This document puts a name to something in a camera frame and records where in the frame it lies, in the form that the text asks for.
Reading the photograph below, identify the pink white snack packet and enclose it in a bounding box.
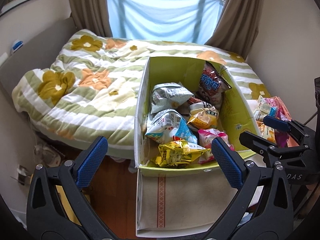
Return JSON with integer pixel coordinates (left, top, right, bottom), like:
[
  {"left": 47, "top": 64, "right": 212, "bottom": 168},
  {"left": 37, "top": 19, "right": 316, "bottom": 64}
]
[{"left": 197, "top": 129, "right": 234, "bottom": 164}]

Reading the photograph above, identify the grey headboard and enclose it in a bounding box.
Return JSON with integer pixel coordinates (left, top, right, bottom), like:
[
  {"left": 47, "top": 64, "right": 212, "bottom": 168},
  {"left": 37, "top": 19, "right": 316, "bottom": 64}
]
[{"left": 0, "top": 17, "right": 77, "bottom": 93}]

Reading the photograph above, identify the yellow snack packet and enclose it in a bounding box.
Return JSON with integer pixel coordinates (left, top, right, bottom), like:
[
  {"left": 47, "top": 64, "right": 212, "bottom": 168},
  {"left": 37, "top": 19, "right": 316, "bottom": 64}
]
[{"left": 187, "top": 102, "right": 220, "bottom": 130}]

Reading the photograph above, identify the beige cloth with orange stripe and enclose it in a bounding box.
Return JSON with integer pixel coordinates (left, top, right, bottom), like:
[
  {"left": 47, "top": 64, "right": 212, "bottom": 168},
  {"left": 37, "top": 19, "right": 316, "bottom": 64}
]
[{"left": 136, "top": 167, "right": 250, "bottom": 238}]

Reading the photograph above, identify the brown curtain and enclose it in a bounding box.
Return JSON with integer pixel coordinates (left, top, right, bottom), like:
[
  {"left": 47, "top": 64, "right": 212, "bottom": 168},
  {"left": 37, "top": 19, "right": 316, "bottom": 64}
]
[
  {"left": 66, "top": 0, "right": 113, "bottom": 37},
  {"left": 205, "top": 0, "right": 265, "bottom": 58}
]

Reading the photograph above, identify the purple snack packet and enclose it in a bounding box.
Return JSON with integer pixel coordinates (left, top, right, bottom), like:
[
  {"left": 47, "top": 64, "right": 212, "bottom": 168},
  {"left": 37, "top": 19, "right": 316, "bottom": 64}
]
[{"left": 274, "top": 129, "right": 289, "bottom": 148}]

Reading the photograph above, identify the light blue cartoon snack packet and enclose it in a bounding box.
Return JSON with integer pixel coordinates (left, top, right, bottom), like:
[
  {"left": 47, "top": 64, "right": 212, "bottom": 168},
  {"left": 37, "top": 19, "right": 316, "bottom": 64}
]
[{"left": 252, "top": 95, "right": 277, "bottom": 122}]

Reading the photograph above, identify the floral striped blanket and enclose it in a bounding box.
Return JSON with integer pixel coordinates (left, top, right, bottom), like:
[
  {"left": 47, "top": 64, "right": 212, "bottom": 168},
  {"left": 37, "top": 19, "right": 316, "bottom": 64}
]
[{"left": 11, "top": 29, "right": 272, "bottom": 157}]

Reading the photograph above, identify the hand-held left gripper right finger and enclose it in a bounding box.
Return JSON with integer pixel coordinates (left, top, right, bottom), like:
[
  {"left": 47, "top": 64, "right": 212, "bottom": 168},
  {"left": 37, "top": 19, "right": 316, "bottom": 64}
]
[{"left": 211, "top": 136, "right": 294, "bottom": 240}]

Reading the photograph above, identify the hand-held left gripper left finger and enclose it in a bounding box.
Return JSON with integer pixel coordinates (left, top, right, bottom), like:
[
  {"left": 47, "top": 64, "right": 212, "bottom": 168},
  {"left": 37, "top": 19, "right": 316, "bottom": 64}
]
[{"left": 26, "top": 136, "right": 113, "bottom": 240}]

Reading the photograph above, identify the light blue cloth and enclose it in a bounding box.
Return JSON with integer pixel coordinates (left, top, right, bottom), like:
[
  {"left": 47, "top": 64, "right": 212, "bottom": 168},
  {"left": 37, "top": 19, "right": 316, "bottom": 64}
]
[{"left": 106, "top": 0, "right": 224, "bottom": 45}]

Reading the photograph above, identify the yellow white chip packet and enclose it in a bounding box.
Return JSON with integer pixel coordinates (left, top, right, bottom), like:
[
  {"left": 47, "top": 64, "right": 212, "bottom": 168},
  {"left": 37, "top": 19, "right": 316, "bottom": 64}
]
[{"left": 257, "top": 122, "right": 277, "bottom": 144}]

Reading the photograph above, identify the pink printed snack packet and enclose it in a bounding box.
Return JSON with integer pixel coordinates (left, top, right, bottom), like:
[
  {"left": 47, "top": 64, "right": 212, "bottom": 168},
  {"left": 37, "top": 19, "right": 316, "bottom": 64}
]
[{"left": 265, "top": 96, "right": 284, "bottom": 118}]

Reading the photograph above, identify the red snack packet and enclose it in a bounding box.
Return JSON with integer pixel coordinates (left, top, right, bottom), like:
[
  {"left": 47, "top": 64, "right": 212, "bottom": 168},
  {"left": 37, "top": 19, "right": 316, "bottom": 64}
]
[{"left": 199, "top": 62, "right": 232, "bottom": 103}]

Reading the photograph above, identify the grey white snack packet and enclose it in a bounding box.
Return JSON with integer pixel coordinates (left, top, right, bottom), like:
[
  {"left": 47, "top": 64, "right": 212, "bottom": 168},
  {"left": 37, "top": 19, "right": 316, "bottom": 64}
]
[{"left": 151, "top": 82, "right": 193, "bottom": 115}]

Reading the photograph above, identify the white blue snack packet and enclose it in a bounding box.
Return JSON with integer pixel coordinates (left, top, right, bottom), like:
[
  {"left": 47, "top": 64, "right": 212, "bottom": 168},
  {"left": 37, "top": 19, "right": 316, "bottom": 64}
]
[{"left": 144, "top": 109, "right": 198, "bottom": 144}]

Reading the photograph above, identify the blue white small object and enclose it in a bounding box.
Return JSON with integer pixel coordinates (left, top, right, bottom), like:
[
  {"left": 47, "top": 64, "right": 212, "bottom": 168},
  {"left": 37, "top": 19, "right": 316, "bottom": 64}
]
[{"left": 10, "top": 40, "right": 24, "bottom": 54}]

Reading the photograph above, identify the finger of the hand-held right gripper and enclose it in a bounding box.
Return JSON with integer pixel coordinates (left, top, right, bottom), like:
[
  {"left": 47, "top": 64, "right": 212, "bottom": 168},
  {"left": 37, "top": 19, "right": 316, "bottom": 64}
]
[
  {"left": 239, "top": 130, "right": 304, "bottom": 167},
  {"left": 263, "top": 115, "right": 316, "bottom": 148}
]

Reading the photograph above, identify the green cardboard box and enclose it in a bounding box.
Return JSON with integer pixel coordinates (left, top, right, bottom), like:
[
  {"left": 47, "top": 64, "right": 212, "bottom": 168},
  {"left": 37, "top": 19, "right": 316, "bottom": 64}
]
[{"left": 134, "top": 56, "right": 262, "bottom": 174}]

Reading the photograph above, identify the gold snack packet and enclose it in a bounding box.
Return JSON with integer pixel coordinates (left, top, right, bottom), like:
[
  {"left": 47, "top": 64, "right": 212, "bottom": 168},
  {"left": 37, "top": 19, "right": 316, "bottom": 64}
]
[{"left": 151, "top": 141, "right": 212, "bottom": 170}]

